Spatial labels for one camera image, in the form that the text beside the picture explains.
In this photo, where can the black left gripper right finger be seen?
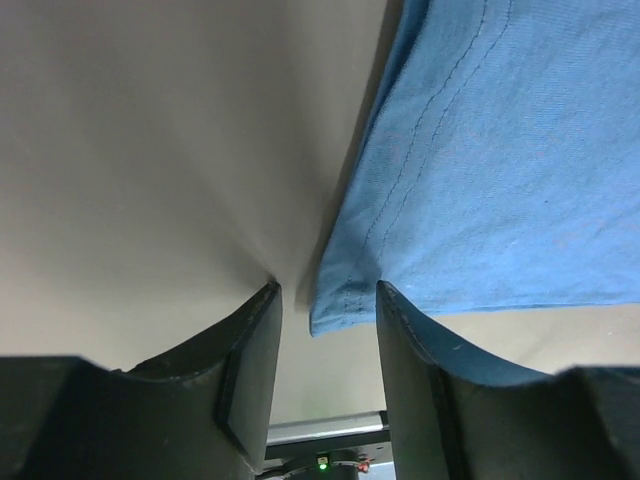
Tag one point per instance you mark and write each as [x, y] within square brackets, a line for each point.
[455, 410]

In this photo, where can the blue t shirt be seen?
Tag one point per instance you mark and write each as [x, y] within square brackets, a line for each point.
[500, 165]

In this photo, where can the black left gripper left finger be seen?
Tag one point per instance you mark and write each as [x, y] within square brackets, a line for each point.
[213, 392]

